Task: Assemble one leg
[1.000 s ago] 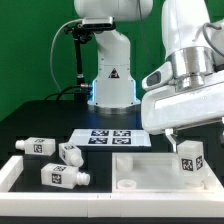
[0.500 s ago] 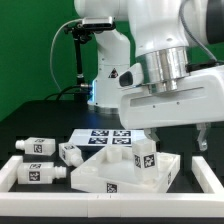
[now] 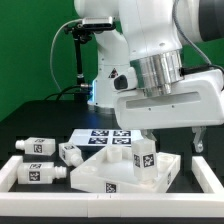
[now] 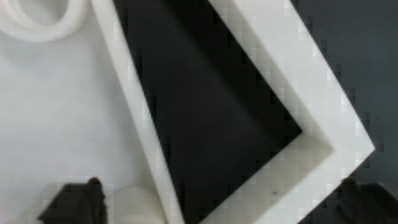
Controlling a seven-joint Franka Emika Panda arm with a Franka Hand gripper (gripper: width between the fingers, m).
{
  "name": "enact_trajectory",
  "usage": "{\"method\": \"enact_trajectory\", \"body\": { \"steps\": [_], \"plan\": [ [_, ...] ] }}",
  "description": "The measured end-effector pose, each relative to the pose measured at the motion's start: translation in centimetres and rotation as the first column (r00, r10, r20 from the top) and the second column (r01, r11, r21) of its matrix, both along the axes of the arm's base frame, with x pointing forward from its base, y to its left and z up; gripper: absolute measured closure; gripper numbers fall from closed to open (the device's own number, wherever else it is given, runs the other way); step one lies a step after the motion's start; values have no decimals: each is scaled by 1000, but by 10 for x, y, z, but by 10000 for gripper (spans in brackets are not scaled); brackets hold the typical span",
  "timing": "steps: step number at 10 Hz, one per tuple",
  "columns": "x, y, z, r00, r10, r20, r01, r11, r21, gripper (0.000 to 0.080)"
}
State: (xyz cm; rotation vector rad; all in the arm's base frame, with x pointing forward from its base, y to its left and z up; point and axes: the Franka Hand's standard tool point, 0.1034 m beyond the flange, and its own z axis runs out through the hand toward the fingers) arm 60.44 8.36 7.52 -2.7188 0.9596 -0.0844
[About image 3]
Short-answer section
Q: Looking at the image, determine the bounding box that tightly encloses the grey camera cable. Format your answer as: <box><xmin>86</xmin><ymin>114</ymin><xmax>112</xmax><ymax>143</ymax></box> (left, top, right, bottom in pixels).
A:
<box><xmin>49</xmin><ymin>18</ymin><xmax>84</xmax><ymax>94</ymax></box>

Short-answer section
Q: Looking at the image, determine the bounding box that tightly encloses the white square tabletop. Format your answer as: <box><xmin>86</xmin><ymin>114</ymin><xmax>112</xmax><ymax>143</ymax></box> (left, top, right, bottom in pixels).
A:
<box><xmin>70</xmin><ymin>146</ymin><xmax>181</xmax><ymax>193</ymax></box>

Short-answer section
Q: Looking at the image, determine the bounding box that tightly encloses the white U-shaped obstacle fence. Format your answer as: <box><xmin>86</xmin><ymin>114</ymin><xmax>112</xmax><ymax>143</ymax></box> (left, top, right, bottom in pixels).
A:
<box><xmin>0</xmin><ymin>156</ymin><xmax>224</xmax><ymax>218</ymax></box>

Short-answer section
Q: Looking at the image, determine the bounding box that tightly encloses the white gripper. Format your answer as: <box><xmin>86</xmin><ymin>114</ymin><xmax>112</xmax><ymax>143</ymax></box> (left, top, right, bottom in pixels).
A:
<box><xmin>112</xmin><ymin>49</ymin><xmax>224</xmax><ymax>154</ymax></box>

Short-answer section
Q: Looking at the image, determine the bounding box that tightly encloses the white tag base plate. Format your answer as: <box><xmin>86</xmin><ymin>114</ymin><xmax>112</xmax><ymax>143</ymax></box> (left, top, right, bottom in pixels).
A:
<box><xmin>69</xmin><ymin>129</ymin><xmax>142</xmax><ymax>146</ymax></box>

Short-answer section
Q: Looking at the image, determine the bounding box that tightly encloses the black camera on stand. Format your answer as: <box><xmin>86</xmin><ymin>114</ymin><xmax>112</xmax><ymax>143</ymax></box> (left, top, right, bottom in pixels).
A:
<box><xmin>64</xmin><ymin>25</ymin><xmax>92</xmax><ymax>102</ymax></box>

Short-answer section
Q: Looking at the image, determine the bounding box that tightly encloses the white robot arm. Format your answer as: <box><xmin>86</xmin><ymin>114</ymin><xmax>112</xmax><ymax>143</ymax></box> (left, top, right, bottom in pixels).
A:
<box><xmin>74</xmin><ymin>0</ymin><xmax>224</xmax><ymax>152</ymax></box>

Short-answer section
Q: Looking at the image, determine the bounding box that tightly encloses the black table platform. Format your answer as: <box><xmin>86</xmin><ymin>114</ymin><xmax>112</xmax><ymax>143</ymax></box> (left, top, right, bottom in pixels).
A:
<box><xmin>0</xmin><ymin>100</ymin><xmax>224</xmax><ymax>224</ymax></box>

